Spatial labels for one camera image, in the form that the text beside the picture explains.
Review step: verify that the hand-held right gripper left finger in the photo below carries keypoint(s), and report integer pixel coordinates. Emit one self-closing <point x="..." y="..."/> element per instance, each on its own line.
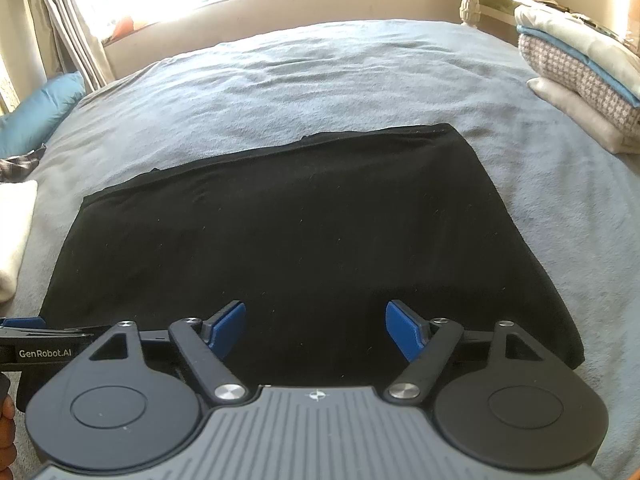
<point x="227" y="327"/>

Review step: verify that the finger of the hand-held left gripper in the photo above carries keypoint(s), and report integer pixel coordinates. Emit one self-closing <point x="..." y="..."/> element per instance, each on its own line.
<point x="60" y="332"/>
<point x="22" y="323"/>

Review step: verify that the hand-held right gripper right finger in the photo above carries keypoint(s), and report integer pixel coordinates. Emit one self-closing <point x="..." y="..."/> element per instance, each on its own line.
<point x="405" y="330"/>

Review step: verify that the black t-shirt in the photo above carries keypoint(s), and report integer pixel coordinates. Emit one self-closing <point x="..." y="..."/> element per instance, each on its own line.
<point x="300" y="235"/>

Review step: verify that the stack of folded clothes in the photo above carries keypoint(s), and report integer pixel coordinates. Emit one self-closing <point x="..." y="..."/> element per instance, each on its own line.
<point x="575" y="85"/>

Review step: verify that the person's left hand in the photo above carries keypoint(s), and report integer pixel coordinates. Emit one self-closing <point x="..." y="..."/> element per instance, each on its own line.
<point x="6" y="435"/>

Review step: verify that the white cloth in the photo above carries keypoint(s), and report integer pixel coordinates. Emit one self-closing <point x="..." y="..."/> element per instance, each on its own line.
<point x="12" y="240"/>

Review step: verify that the black white plaid shirt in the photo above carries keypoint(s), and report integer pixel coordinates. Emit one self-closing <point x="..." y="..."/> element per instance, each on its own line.
<point x="20" y="165"/>

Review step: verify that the blue pillow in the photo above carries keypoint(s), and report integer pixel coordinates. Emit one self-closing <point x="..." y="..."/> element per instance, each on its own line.
<point x="40" y="110"/>

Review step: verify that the grey-blue blanket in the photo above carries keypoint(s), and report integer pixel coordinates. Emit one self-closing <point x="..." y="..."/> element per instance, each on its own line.
<point x="300" y="75"/>

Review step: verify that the striped curtain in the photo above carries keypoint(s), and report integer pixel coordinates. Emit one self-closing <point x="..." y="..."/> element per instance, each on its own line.
<point x="75" y="25"/>

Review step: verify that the orange box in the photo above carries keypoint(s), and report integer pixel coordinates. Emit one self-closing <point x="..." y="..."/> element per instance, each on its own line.
<point x="124" y="26"/>

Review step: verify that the white bedpost finial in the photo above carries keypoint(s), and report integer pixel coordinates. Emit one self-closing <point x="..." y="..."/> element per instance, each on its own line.
<point x="470" y="10"/>

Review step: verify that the light blue folded garment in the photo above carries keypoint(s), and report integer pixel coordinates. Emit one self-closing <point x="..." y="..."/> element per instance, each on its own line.
<point x="575" y="50"/>

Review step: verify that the white desk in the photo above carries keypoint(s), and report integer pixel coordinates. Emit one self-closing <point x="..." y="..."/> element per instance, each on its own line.
<point x="500" y="2"/>

